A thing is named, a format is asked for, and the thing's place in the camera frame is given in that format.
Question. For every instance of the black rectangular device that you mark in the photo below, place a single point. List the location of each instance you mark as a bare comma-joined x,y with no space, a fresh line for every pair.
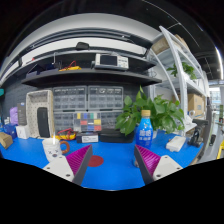
43,122

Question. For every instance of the large grey drawer cabinet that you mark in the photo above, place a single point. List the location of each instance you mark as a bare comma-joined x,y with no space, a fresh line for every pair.
70,98
105,97

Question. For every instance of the yellow multimeter with red leads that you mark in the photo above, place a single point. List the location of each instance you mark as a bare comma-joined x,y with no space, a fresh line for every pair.
65,136

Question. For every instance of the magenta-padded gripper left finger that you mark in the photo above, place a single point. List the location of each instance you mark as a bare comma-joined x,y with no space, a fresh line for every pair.
59,166

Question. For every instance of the small white box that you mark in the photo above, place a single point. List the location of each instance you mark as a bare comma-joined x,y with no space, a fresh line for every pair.
22,132

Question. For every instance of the white oscilloscope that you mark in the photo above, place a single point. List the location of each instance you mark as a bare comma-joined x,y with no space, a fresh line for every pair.
111,61

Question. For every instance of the small black rounded object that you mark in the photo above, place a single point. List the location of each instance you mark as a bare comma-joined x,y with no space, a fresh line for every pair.
82,46

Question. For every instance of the dark grey box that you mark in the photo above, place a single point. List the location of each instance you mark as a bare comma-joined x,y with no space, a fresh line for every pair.
22,114

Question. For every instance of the flat round red coaster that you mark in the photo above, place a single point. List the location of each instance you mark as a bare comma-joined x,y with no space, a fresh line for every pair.
96,161

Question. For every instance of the small grey drawer cabinet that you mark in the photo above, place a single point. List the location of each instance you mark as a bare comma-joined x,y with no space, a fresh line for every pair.
110,119
64,120

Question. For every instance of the green potted plant, white pot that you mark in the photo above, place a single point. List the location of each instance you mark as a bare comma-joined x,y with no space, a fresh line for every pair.
160,111

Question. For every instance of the blue drink bottle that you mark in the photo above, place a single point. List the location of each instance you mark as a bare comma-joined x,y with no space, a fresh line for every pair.
144,133

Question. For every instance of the small brown cardboard box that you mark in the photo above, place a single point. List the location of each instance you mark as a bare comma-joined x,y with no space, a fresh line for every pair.
5,140

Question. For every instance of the flat black case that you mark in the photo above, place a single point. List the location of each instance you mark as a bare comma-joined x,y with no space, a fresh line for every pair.
111,136

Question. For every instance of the black workbench shelf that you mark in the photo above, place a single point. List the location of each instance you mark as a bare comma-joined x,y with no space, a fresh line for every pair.
90,77

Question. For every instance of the black stand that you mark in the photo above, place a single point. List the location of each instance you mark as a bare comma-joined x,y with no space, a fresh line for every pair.
196,135

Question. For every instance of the spoon in mug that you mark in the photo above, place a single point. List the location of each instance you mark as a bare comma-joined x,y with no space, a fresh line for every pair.
54,140

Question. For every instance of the white perforated tray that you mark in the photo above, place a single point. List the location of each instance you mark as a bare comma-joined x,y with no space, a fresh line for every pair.
31,113

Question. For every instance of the purple bag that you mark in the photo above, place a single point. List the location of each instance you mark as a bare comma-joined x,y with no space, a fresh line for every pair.
14,116

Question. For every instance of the blue box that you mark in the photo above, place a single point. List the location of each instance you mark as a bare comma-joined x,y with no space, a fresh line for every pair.
9,130

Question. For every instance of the white power adapter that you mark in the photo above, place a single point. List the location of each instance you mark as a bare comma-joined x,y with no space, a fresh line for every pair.
175,144

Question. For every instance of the white metal shelf unit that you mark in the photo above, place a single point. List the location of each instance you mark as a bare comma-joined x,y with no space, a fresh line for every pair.
181,73

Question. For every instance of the black box with white label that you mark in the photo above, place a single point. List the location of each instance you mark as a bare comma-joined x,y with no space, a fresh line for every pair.
87,137

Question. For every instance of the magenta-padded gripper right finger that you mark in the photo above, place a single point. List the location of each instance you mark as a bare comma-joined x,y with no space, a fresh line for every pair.
165,165

